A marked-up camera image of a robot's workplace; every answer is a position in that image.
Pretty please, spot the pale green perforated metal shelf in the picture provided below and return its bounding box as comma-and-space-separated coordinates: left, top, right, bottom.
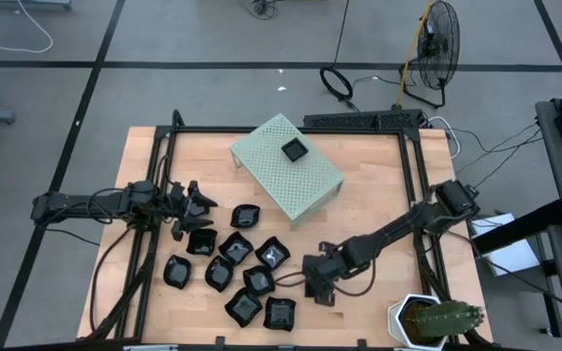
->
229, 112, 346, 231

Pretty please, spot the yellow cable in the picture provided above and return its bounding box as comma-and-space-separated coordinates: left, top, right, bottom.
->
395, 0, 433, 107

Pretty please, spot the green cactus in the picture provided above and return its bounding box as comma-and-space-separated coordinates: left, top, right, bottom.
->
404, 299, 486, 338

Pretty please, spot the black leaf-shaped mini plate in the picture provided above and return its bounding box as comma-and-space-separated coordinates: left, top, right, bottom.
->
229, 203, 261, 229
162, 253, 192, 291

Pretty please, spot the white floor cable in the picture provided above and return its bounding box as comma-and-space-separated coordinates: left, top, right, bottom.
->
0, 0, 55, 55

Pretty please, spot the black coiled hanging cable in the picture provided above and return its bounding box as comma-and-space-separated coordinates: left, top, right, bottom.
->
319, 0, 360, 112

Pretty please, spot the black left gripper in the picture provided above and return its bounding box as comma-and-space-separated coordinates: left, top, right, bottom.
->
156, 179, 220, 243

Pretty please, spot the black aluminium table frame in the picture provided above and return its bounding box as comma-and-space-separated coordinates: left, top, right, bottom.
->
88, 108, 492, 348

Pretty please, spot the black perforated metal box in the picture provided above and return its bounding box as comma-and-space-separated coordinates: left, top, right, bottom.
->
302, 108, 424, 132

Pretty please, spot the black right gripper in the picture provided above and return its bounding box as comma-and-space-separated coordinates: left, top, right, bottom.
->
301, 241, 343, 308

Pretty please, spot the black floor fan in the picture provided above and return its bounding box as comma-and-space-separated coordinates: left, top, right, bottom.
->
398, 0, 462, 109

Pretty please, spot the white looped cable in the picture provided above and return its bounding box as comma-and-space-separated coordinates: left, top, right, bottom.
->
426, 115, 462, 161

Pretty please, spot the white hexagonal plant pot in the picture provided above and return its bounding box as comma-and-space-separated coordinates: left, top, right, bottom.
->
386, 292, 451, 351

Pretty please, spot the black cable bundle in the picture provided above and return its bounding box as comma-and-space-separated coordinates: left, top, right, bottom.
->
241, 0, 282, 21

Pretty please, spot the black rounded square mini plate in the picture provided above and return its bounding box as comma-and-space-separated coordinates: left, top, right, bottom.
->
242, 264, 276, 297

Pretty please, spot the grey furniture base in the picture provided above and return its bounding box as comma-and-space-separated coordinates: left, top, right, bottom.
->
0, 0, 73, 12

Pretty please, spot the small square black plate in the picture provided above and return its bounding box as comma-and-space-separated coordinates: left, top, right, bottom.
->
280, 136, 310, 164

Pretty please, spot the black cart beam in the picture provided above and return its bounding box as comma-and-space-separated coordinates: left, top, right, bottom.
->
470, 199, 562, 255

